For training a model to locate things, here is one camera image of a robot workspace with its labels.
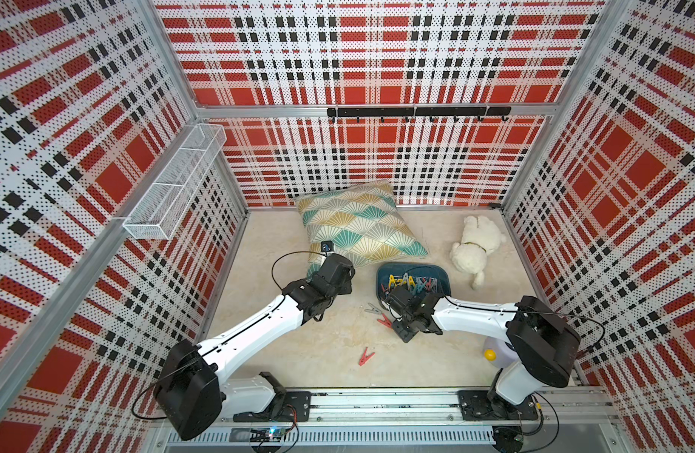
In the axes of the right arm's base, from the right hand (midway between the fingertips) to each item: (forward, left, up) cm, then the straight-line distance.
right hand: (408, 324), depth 88 cm
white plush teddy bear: (+28, -28, +8) cm, 40 cm away
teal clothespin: (+13, -5, +1) cm, 14 cm away
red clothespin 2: (+1, +7, -1) cm, 7 cm away
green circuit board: (-29, +38, +1) cm, 48 cm away
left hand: (+10, +20, +15) cm, 27 cm away
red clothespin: (+14, -8, 0) cm, 16 cm away
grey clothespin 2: (+5, +11, 0) cm, 12 cm away
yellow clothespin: (+15, +4, +1) cm, 16 cm away
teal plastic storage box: (+21, -8, -1) cm, 22 cm away
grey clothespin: (+15, -1, +2) cm, 15 cm away
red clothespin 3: (-10, +14, 0) cm, 18 cm away
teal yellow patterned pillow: (+30, +14, +15) cm, 37 cm away
